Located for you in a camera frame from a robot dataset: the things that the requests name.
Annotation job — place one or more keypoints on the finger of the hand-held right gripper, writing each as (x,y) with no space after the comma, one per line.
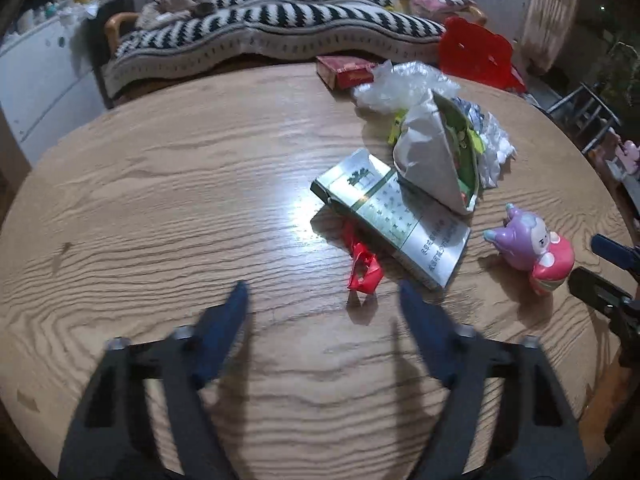
(592,287)
(612,251)

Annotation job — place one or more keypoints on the white cabinet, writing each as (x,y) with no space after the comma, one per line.
(40,85)

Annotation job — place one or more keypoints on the black white striped blanket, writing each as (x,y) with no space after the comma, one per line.
(280,25)

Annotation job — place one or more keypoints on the wicker chair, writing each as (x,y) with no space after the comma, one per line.
(552,10)

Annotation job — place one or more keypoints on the red cardboard box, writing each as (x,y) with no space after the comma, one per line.
(345,71)

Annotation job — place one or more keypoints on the red wrapper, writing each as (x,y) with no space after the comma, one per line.
(364,272)

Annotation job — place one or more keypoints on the metal rack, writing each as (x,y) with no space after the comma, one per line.
(585,115)

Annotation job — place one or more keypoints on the pink toy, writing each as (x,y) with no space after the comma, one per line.
(629,156)

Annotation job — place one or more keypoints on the beige plush toy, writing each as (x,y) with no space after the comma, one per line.
(175,2)

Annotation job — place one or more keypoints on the red plastic chair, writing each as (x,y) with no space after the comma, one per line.
(475,55)

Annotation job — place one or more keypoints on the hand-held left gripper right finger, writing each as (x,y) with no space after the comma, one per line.
(429,335)

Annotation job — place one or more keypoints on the clear plastic bag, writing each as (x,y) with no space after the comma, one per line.
(400,87)

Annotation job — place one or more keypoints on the crumpled white wrapper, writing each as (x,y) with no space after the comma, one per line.
(492,147)

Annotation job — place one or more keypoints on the purple pink toy figure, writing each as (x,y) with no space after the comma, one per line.
(530,250)

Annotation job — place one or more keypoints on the green snack bag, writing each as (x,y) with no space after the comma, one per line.
(430,160)

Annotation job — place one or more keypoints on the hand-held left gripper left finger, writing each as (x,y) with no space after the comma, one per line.
(225,332)

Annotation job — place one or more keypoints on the silver green carton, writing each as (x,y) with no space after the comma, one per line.
(395,215)

